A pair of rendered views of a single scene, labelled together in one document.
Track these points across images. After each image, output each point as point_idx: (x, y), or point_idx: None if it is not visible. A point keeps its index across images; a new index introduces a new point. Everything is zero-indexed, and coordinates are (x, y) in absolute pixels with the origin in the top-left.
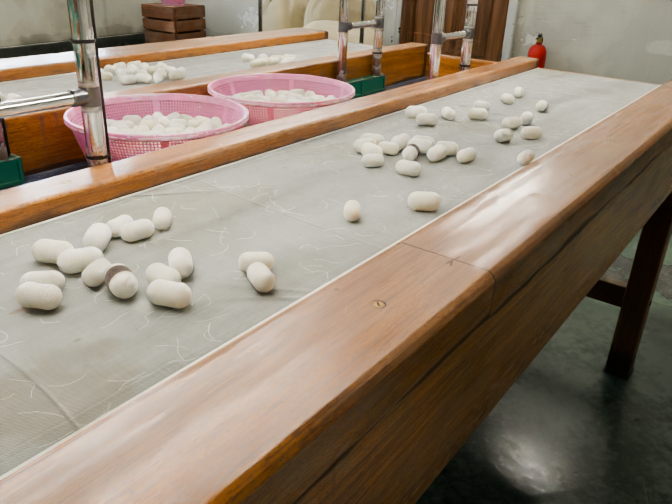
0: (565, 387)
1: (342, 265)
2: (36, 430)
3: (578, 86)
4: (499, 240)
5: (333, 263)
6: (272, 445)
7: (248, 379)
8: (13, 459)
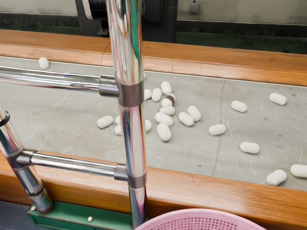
0: None
1: (111, 70)
2: (231, 85)
3: None
4: (88, 39)
5: (111, 72)
6: (209, 46)
7: (195, 54)
8: (240, 83)
